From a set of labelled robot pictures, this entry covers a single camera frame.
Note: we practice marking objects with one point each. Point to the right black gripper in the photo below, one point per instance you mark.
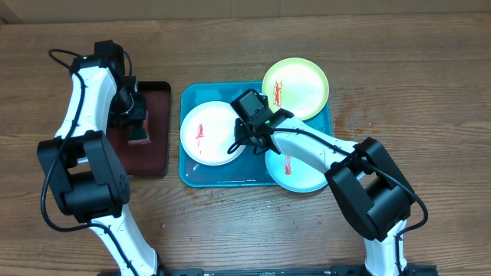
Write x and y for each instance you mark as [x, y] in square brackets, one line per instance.
[242, 134]

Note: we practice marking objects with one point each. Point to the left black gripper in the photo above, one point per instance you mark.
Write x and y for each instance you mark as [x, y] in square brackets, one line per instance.
[140, 114]

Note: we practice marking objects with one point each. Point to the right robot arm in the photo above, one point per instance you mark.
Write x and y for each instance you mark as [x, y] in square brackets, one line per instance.
[372, 193]

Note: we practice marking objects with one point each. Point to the white plate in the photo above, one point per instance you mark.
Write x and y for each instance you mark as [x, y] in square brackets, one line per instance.
[208, 131]

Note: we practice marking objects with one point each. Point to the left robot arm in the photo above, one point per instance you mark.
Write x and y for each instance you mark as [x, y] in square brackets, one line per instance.
[85, 185]

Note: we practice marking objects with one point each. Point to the green and pink sponge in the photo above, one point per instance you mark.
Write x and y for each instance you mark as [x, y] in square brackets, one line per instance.
[138, 134]

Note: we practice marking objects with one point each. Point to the dark red tray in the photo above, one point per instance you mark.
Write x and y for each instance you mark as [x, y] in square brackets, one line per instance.
[149, 157]

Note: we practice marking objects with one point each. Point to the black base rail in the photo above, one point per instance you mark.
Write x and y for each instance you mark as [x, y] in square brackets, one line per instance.
[268, 271]

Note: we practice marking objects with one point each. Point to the yellow-green plate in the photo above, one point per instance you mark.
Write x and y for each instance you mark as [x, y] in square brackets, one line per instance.
[297, 85]

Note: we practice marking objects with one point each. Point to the light blue plate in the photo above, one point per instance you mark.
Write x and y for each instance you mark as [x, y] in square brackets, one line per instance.
[293, 174]

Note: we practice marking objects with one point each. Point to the teal plastic tray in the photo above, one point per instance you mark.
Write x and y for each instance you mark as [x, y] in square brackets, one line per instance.
[245, 170]

